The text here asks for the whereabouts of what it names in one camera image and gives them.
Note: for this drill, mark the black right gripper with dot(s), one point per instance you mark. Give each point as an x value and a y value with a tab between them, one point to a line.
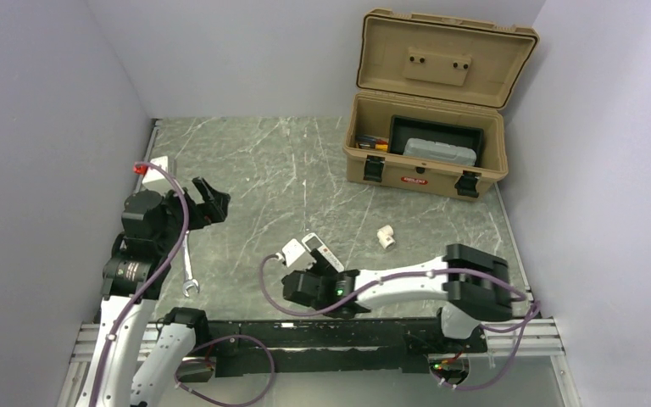
316	267

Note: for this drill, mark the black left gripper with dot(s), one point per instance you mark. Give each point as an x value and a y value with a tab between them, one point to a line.
200	217

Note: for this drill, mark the white remote control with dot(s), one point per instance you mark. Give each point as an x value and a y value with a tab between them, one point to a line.
314	243

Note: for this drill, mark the white pipe elbow fitting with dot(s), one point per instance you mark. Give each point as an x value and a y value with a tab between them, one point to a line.
385	236

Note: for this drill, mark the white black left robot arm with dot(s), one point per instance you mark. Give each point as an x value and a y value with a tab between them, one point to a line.
155	228

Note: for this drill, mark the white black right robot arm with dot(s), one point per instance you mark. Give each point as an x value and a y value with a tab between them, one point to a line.
473	285

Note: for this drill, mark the silver wrench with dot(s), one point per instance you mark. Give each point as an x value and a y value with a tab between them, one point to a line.
190	283

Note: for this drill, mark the screwdrivers in toolbox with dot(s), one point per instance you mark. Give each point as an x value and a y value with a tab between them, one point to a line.
371	143

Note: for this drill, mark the grey plastic case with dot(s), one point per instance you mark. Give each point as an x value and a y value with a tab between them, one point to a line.
438	151

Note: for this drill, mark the black toolbox tray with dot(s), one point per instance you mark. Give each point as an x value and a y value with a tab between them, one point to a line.
404	128

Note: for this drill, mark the tan plastic toolbox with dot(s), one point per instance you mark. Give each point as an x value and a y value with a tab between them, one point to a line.
440	68

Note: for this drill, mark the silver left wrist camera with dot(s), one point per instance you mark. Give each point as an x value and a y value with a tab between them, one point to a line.
151	176

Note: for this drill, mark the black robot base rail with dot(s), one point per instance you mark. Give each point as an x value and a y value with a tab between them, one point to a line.
248	347

